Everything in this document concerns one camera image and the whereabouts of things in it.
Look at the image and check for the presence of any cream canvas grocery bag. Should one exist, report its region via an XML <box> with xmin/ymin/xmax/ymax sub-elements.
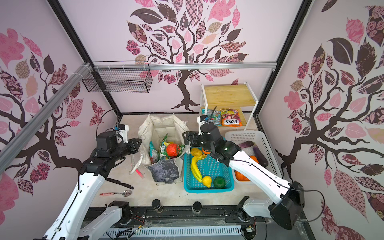
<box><xmin>129</xmin><ymin>114</ymin><xmax>190</xmax><ymax>185</ymax></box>

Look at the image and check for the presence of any dark purple eggplant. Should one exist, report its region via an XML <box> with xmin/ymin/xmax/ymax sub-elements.
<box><xmin>253</xmin><ymin>144</ymin><xmax>269</xmax><ymax>167</ymax></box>

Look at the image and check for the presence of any green bell pepper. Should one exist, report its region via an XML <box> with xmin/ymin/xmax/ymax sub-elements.
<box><xmin>214</xmin><ymin>177</ymin><xmax>226</xmax><ymax>189</ymax></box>

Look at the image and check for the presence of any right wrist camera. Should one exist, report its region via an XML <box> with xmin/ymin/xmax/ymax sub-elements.
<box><xmin>197</xmin><ymin>115</ymin><xmax>209</xmax><ymax>136</ymax></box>

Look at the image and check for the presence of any light purple eggplant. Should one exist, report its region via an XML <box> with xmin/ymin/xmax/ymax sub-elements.
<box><xmin>239</xmin><ymin>141</ymin><xmax>255</xmax><ymax>149</ymax></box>

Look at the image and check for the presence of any orange Fox's candy bag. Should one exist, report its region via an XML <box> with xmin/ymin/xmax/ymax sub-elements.
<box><xmin>220</xmin><ymin>109</ymin><xmax>243</xmax><ymax>128</ymax></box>

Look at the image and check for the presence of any wrinkled yellow fruit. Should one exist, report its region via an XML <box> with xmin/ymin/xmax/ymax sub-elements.
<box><xmin>191</xmin><ymin>148</ymin><xmax>203</xmax><ymax>157</ymax></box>

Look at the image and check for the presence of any teal plastic basket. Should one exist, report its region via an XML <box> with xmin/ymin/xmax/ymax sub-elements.
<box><xmin>184</xmin><ymin>147</ymin><xmax>235</xmax><ymax>194</ymax></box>

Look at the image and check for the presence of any green yellow snack bag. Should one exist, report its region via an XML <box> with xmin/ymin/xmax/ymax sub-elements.
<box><xmin>160</xmin><ymin>134</ymin><xmax>169</xmax><ymax>150</ymax></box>
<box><xmin>160</xmin><ymin>145</ymin><xmax>185</xmax><ymax>159</ymax></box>

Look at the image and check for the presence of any pink marker pen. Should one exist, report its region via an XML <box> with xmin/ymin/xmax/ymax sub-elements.
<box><xmin>135</xmin><ymin>169</ymin><xmax>145</xmax><ymax>179</ymax></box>

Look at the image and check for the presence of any metal spoon pink handle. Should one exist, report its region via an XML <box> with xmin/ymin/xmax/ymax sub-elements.
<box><xmin>99</xmin><ymin>190</ymin><xmax>132</xmax><ymax>197</ymax></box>

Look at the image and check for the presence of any white wooden shelf rack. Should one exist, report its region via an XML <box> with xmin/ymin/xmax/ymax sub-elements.
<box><xmin>201</xmin><ymin>83</ymin><xmax>259</xmax><ymax>134</ymax></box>

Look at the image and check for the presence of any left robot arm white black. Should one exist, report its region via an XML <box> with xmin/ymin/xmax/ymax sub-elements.
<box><xmin>42</xmin><ymin>130</ymin><xmax>142</xmax><ymax>240</ymax></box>

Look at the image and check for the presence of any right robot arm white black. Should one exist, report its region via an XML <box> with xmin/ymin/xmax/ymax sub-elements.
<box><xmin>183</xmin><ymin>122</ymin><xmax>305</xmax><ymax>230</ymax></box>

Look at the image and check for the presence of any teal snack bag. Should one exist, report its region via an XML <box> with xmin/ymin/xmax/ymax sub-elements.
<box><xmin>149</xmin><ymin>142</ymin><xmax>159</xmax><ymax>164</ymax></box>

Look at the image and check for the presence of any white plastic basket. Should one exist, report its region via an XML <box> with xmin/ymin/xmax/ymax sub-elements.
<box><xmin>225</xmin><ymin>130</ymin><xmax>283</xmax><ymax>178</ymax></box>

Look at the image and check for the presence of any yellow lemon front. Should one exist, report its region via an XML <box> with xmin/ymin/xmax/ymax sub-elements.
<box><xmin>202</xmin><ymin>176</ymin><xmax>212</xmax><ymax>188</ymax></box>

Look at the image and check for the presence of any teal candy bag lower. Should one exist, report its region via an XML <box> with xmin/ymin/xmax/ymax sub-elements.
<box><xmin>202</xmin><ymin>109</ymin><xmax>222</xmax><ymax>126</ymax></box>

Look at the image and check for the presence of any aluminium frame rail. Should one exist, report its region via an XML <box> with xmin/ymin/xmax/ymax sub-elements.
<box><xmin>1</xmin><ymin>62</ymin><xmax>277</xmax><ymax>173</ymax></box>

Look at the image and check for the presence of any black post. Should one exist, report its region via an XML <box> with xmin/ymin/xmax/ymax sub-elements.
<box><xmin>152</xmin><ymin>199</ymin><xmax>164</xmax><ymax>214</ymax></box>
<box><xmin>192</xmin><ymin>201</ymin><xmax>203</xmax><ymax>215</ymax></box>

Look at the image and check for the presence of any red tomato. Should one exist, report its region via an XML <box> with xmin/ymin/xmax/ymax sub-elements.
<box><xmin>166</xmin><ymin>144</ymin><xmax>182</xmax><ymax>158</ymax></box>

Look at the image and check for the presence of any black post right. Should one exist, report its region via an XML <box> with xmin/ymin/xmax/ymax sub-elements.
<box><xmin>192</xmin><ymin>201</ymin><xmax>203</xmax><ymax>215</ymax></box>

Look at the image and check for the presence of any single yellow banana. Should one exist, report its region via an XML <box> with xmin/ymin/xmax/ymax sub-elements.
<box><xmin>191</xmin><ymin>155</ymin><xmax>207</xmax><ymax>183</ymax></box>

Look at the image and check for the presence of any black post left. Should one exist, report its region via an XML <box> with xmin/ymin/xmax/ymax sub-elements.
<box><xmin>152</xmin><ymin>199</ymin><xmax>164</xmax><ymax>214</ymax></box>

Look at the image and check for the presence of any black wire basket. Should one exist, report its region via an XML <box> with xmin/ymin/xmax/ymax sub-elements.
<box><xmin>82</xmin><ymin>60</ymin><xmax>153</xmax><ymax>94</ymax></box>

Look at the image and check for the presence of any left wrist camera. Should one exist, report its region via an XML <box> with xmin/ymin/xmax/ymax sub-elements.
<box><xmin>113</xmin><ymin>124</ymin><xmax>129</xmax><ymax>144</ymax></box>

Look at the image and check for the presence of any black handled knife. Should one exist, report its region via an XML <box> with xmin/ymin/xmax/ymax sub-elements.
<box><xmin>106</xmin><ymin>178</ymin><xmax>135</xmax><ymax>190</ymax></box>

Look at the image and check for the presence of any orange persimmon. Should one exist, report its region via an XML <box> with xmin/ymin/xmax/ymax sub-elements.
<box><xmin>250</xmin><ymin>156</ymin><xmax>259</xmax><ymax>163</ymax></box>

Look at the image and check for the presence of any small orange pumpkin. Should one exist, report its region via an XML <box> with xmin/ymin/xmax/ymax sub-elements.
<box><xmin>234</xmin><ymin>171</ymin><xmax>250</xmax><ymax>182</ymax></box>

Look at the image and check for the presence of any orange fruit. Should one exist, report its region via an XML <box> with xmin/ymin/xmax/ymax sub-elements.
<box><xmin>202</xmin><ymin>148</ymin><xmax>211</xmax><ymax>155</ymax></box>

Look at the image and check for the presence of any white vented cable duct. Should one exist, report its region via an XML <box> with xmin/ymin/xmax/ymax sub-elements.
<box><xmin>100</xmin><ymin>226</ymin><xmax>243</xmax><ymax>240</ymax></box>

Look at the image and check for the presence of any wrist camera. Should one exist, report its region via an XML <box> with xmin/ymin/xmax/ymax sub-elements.
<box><xmin>113</xmin><ymin>124</ymin><xmax>129</xmax><ymax>144</ymax></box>
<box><xmin>197</xmin><ymin>115</ymin><xmax>209</xmax><ymax>136</ymax></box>

